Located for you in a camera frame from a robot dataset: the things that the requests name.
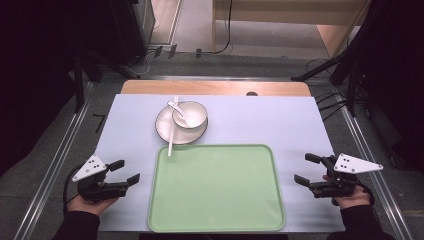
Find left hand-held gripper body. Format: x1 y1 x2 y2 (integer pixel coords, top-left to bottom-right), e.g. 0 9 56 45
72 154 130 203

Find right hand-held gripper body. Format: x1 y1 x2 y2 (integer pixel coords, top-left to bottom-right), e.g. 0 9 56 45
308 152 384 199

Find person's left hand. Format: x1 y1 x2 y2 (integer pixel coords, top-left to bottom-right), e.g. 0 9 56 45
67 194 120 216

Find person's right hand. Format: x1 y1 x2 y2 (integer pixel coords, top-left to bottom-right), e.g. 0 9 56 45
331 185 372 210

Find white chopstick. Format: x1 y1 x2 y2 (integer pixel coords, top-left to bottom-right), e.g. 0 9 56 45
167 96 178 157
168 96 180 156

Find white round plate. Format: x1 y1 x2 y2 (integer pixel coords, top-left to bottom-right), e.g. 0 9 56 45
154 104 209 146

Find pale lavender table mat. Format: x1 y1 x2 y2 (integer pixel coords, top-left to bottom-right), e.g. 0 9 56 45
95 93 346 233

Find white spoon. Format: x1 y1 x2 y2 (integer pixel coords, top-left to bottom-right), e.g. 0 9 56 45
167 100 192 128

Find green plastic tray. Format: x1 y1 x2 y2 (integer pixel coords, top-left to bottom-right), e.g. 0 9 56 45
147 143 286 233

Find white bowl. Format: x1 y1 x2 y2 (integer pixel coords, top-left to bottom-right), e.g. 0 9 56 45
171 100 209 130

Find black metal stand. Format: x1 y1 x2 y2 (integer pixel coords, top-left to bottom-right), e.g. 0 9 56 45
72 53 103 114
290 0 384 108

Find wooden table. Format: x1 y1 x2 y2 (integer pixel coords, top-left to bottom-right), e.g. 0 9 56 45
120 79 312 98

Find black cabinet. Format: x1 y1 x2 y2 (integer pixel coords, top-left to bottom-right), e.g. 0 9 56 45
109 0 156 67

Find light wooden bench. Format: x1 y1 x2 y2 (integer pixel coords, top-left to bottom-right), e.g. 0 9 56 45
211 0 372 58

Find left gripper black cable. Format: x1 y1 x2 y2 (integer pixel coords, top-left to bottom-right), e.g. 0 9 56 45
62 164 84 215

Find metal floor rail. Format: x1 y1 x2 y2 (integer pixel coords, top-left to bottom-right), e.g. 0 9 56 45
13 80 95 240
332 85 415 240

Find black floor cables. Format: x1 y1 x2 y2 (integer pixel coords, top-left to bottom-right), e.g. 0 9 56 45
314 90 348 122

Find white floor cable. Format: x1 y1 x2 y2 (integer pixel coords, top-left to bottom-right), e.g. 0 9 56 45
127 49 157 76

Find hanging black cable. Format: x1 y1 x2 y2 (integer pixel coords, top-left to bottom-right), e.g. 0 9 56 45
212 0 234 55

